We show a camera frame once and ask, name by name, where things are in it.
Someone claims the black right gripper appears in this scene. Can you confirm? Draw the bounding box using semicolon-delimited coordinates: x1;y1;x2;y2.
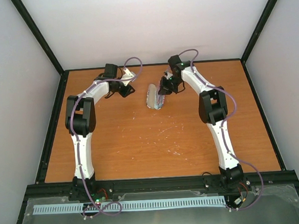
157;74;184;96

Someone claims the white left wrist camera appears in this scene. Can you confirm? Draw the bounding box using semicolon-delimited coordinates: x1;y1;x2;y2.
120;68;136;86

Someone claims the flag print glasses case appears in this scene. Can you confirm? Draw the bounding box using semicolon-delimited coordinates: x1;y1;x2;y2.
146;84;165;110

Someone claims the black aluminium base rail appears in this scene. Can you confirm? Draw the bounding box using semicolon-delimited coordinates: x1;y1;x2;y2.
25;165;298;207

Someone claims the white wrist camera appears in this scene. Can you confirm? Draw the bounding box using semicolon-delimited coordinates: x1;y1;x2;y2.
164;70;173;79
120;68;136;86

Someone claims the light blue slotted cable duct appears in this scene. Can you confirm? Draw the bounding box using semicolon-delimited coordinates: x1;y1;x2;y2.
32;196;226;215

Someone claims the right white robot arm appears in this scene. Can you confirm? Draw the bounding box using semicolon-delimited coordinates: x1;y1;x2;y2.
158;55;244;188

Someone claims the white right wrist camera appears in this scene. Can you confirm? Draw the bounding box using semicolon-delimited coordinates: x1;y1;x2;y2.
164;70;173;79

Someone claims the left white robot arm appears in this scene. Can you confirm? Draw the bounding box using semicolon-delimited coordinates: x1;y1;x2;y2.
65;63;137;200

